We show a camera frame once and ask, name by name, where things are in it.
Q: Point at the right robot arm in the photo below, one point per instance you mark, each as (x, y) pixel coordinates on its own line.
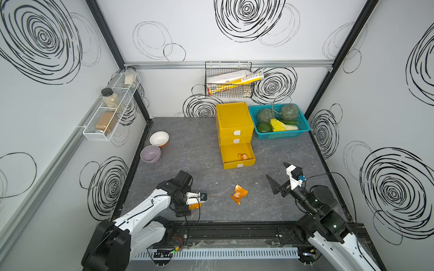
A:
(321, 226)

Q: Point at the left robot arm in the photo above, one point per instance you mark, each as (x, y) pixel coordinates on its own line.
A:
(115, 243)

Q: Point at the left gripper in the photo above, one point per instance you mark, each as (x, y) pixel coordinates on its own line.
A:
(182, 209)

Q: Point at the netted melon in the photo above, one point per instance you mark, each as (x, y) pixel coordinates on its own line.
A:
(265, 115)
(289, 112)

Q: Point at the spice jar black lid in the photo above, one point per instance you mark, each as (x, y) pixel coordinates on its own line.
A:
(111, 100)

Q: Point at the purple bowl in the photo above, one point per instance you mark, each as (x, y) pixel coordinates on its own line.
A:
(150, 154)

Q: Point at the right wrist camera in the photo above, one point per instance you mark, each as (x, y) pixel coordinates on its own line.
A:
(296, 176)

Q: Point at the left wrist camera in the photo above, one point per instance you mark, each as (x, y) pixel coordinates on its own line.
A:
(196, 198)

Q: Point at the green avocado toy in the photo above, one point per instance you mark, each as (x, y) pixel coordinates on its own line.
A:
(264, 127)

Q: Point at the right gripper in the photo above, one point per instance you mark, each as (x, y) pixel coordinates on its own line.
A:
(275, 186)

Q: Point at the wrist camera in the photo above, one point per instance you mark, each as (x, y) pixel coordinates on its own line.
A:
(296, 176)
(196, 198)

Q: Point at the green cucumber toy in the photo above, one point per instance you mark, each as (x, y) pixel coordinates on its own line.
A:
(288, 122)

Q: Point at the teal plastic basket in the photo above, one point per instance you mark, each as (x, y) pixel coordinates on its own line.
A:
(303, 125)

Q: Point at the white orange bowl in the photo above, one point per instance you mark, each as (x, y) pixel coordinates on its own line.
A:
(159, 139)

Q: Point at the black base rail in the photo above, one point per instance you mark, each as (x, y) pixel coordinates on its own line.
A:
(179, 232)

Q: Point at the yellow plastic drawer cabinet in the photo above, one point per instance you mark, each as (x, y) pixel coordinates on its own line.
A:
(235, 131)

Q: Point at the black wire wall basket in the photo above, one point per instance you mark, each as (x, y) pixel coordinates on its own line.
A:
(219, 68)

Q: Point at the left netted melon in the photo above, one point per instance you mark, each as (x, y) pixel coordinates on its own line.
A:
(265, 115)

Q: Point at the white slotted cable duct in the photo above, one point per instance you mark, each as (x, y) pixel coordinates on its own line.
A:
(220, 254)

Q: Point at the right netted melon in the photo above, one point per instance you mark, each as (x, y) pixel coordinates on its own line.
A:
(289, 112)

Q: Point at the orange cookie pack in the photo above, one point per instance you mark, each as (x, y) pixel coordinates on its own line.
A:
(243, 156)
(195, 206)
(239, 193)

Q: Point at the white wire wall shelf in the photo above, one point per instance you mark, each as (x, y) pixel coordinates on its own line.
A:
(125, 118)

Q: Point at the brown block container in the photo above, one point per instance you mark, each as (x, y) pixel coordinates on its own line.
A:
(106, 123)

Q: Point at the yellow white box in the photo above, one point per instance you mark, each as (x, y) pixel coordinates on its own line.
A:
(235, 81)

